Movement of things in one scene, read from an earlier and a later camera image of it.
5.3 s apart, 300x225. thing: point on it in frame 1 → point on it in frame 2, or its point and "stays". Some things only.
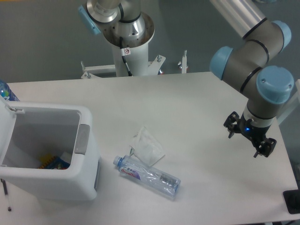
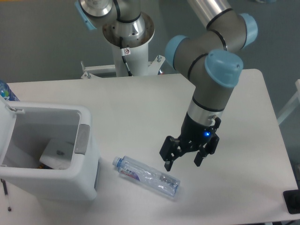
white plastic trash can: x=29 y=131 stays
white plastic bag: x=146 y=147 → x=57 y=154
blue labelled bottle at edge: x=6 y=92 stays
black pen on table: x=6 y=191 stays
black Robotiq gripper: x=252 y=130 → x=193 y=135
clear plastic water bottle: x=147 y=175 stays
